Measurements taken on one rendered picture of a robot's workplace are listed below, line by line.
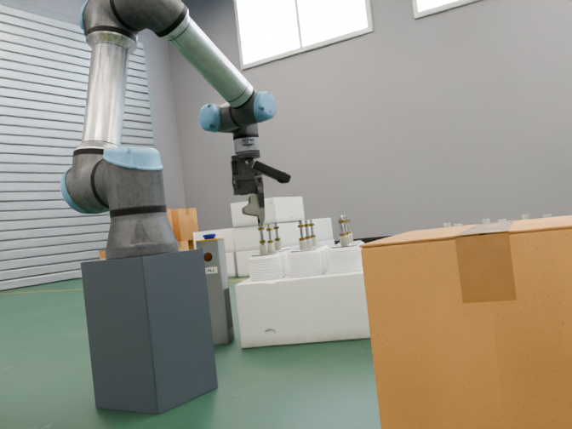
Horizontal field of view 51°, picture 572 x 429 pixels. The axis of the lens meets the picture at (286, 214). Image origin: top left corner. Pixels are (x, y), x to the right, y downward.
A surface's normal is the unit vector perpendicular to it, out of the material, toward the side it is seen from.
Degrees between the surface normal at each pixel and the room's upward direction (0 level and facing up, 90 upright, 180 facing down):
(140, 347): 90
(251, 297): 90
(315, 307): 90
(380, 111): 90
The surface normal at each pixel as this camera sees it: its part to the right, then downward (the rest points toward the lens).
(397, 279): -0.37, 0.02
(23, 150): 0.84, -0.11
